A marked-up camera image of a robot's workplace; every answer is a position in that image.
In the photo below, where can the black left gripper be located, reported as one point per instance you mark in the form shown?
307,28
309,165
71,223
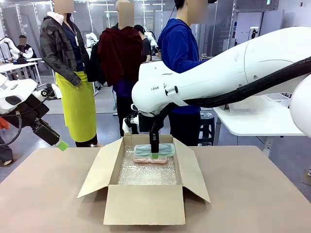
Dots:
34,110

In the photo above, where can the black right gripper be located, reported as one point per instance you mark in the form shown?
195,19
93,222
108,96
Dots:
144,123

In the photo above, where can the blue glasses case bubble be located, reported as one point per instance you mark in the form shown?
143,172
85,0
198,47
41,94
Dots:
143,150

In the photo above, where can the pink glasses case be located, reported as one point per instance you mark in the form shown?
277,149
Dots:
145,160

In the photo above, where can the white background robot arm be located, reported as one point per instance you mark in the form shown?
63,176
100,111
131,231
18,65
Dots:
11,46
153,36
91,38

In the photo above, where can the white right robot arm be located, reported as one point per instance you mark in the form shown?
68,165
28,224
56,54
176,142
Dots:
218,68

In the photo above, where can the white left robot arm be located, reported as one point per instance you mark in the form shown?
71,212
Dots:
14,92

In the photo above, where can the bubble wrapped pack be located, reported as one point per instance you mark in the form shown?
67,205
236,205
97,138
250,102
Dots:
243,108

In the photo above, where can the bubble wrap box lining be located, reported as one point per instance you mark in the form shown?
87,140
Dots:
145,174

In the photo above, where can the orange object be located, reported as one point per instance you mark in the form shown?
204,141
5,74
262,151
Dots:
3,123

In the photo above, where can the black round stool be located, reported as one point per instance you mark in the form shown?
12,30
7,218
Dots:
206,126

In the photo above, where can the open brown cardboard box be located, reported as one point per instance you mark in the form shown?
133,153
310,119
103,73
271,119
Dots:
143,206

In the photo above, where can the white office desk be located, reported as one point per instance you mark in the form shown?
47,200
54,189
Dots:
14,66

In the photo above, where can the black hanging bag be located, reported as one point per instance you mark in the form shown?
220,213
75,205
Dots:
94,65

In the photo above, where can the mannequin camouflage jacket yellow skirt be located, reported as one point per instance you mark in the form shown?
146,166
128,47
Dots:
56,48

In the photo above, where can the seated person varsity jacket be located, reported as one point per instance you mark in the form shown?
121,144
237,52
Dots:
25,49

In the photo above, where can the mannequin with maroon wrap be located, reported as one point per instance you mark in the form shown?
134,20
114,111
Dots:
119,53

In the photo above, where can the person in blue hoodie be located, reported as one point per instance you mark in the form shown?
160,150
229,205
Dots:
177,48

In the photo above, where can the white side table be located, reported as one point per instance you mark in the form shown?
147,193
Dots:
255,123

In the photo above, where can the white mesh basket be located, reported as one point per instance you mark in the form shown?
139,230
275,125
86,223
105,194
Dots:
279,99

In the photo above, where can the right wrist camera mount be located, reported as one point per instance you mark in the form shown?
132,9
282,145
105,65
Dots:
126,125

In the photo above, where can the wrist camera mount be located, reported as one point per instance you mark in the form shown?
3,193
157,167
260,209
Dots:
126,125
43,93

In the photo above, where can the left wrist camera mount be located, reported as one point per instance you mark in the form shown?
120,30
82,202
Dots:
43,93

